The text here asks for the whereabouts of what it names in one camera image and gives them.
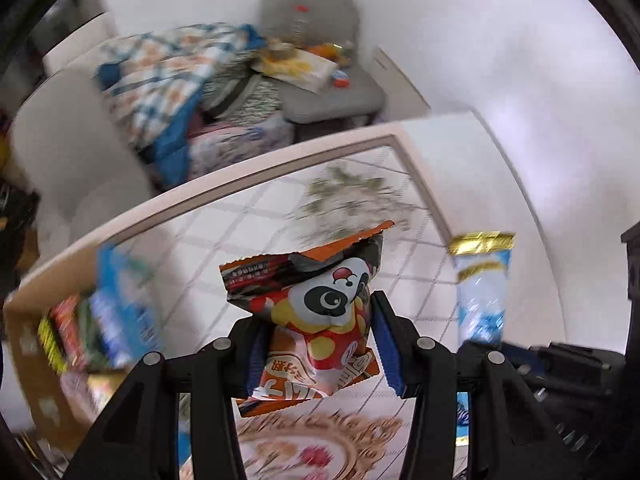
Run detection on grey fabric chair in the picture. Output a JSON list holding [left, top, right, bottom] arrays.
[[10, 67, 156, 241]]

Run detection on light blue packet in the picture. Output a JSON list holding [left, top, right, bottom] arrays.
[[92, 242, 166, 368]]

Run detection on grey cushioned chair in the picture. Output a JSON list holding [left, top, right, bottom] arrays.
[[257, 0, 388, 126]]

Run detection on white leaning board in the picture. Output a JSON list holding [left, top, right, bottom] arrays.
[[372, 47, 433, 113]]

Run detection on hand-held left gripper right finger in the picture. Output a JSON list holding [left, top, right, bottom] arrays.
[[371, 290, 576, 480]]

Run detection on red snack packet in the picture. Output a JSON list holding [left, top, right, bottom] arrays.
[[50, 297, 88, 366]]

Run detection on orange panda snack packet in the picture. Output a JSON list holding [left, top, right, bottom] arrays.
[[219, 220, 396, 418]]

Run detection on orange snack bag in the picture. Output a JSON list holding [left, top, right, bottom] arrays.
[[310, 42, 347, 61]]

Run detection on floral bedding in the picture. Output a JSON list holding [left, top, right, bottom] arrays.
[[187, 112, 296, 178]]

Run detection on cardboard box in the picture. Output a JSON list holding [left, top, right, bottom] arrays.
[[2, 240, 166, 456]]

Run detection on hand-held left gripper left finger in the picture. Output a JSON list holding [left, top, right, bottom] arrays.
[[65, 319, 271, 480]]

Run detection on clear plastic bottle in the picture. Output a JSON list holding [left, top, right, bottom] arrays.
[[287, 5, 313, 51]]

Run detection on white chair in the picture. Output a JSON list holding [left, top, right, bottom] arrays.
[[42, 12, 118, 78]]

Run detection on yellow flat box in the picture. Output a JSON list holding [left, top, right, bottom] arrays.
[[252, 47, 338, 95]]

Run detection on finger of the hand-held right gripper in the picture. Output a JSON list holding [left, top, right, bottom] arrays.
[[500, 341, 556, 378]]

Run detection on blue white tube packet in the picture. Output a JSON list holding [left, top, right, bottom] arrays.
[[447, 230, 516, 352]]

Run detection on plaid blanket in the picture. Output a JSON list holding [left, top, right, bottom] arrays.
[[95, 22, 266, 186]]

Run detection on black white patterned bag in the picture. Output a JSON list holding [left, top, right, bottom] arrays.
[[200, 55, 286, 123]]

